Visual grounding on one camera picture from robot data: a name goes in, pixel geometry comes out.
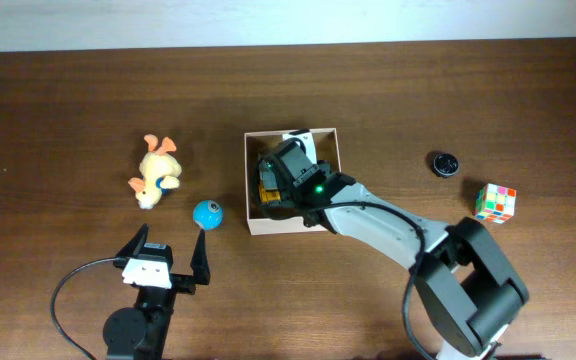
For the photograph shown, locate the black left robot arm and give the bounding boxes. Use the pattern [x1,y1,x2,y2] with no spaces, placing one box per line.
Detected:
[103,224,211,360]

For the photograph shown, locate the yellow grey toy truck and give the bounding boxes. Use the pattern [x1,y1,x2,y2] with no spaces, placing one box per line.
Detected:
[258,172,281,204]

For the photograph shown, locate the colourful puzzle cube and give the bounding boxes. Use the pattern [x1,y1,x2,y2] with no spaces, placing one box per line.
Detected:
[473,183,517,224]

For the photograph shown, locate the yellow plush duck toy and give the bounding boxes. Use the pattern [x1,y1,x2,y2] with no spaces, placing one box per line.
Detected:
[128,134,182,210]

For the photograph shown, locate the pink cardboard box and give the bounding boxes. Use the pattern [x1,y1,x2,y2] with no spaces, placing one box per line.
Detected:
[243,128,341,235]

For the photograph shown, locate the black round cap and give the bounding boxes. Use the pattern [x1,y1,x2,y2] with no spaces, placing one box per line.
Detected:
[432,153,460,178]

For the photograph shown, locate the blue ball toy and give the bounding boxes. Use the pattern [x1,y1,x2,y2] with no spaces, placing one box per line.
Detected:
[192,200,224,231]

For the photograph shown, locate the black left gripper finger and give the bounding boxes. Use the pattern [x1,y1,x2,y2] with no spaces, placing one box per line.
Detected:
[190,229,211,285]
[113,223,149,268]

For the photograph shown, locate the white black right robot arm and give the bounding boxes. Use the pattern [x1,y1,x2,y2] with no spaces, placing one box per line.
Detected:
[248,131,529,359]

